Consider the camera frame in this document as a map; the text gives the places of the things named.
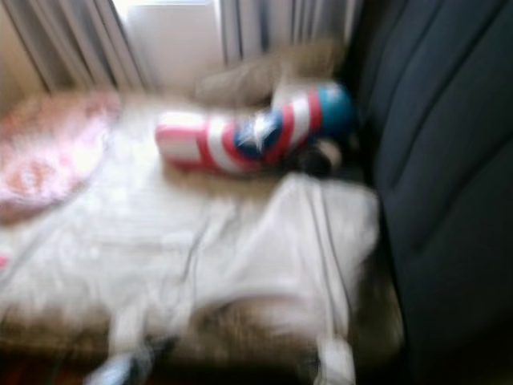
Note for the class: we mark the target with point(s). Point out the pink cartoon print quilt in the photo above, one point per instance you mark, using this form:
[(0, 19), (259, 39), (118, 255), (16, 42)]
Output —
[(48, 152)]

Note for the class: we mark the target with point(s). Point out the grey floral bedsheet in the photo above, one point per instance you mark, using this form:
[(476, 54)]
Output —
[(120, 233)]

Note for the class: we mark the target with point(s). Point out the grey striped curtain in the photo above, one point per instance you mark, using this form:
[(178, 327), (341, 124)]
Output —
[(72, 40), (288, 28)]

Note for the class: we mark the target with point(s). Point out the bright window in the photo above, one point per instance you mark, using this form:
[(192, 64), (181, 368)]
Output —
[(172, 40)]

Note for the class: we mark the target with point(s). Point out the striped star bolster pillow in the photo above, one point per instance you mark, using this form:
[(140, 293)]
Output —
[(232, 136)]

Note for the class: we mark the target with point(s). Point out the beige pillow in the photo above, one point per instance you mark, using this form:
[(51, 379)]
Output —
[(248, 76)]

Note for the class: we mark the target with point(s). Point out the light grey blanket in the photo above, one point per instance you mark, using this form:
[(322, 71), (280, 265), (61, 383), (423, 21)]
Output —
[(304, 241)]

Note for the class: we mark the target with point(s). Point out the small dark plush toy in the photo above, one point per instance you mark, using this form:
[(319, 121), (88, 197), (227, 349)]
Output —
[(319, 156)]

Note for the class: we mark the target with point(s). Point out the dark padded chair back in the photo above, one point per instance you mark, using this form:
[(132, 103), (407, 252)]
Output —
[(441, 160)]

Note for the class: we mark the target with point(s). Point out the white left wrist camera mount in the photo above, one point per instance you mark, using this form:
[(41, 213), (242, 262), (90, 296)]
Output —
[(116, 370)]

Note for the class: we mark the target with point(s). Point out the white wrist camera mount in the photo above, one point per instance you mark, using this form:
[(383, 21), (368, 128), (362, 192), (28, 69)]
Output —
[(116, 370), (335, 365)]

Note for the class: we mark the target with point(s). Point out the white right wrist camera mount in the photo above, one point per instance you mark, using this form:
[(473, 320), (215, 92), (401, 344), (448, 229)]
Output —
[(335, 365)]

